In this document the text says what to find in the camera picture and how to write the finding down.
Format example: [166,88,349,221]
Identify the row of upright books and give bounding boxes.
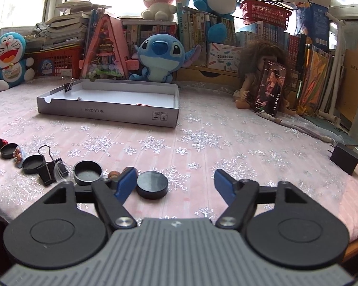
[88,3,308,76]

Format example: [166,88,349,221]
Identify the red plastic basket with sticker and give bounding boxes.
[24,45,84,80]

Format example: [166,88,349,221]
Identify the clear capsule with beads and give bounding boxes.
[13,145,26,169]

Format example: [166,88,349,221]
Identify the brown-haired doll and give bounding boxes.
[233,40,297,117]

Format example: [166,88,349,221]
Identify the brown cardboard sheet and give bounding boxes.
[336,39,358,123]

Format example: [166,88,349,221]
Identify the blue carton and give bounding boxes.
[295,0,332,51]

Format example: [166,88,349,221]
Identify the black binder clip on tray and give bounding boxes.
[61,77,76,93]

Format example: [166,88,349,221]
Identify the stack of lying books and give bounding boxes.
[33,1,103,50]

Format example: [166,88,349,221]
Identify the clear empty capsule half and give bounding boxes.
[53,160,70,183]

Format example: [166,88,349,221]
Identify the blue alien plush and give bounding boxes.
[129,33,202,84]

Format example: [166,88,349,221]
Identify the pink triangular miniature house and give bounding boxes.
[78,14,141,81]

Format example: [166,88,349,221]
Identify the red plastic basket with cables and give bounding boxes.
[240,0,292,31]

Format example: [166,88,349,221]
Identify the pink snowflake tablecloth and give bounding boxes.
[0,76,358,242]

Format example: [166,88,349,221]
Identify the black round lid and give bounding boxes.
[0,143,18,159]
[21,155,45,175]
[73,160,103,186]
[136,171,169,200]

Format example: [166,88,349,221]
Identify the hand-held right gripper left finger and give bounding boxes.
[42,168,138,230]

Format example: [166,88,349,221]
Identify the white plastic pipes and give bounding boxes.
[315,12,351,127]

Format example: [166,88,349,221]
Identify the white box with pencil print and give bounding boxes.
[207,42,242,72]

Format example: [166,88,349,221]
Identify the grey cardboard box tray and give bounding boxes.
[37,79,180,128]

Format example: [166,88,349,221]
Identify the row of thin picture books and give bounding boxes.
[297,43,337,115]

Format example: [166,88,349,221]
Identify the blue white cat plush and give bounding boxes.
[0,32,36,92]

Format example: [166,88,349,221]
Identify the black power adapter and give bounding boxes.
[328,142,358,176]

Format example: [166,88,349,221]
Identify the blue round-eared plush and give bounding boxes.
[192,0,242,47]

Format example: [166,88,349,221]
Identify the wooden drawer box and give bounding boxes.
[174,66,242,88]

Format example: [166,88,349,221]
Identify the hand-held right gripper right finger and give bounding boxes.
[214,169,316,230]

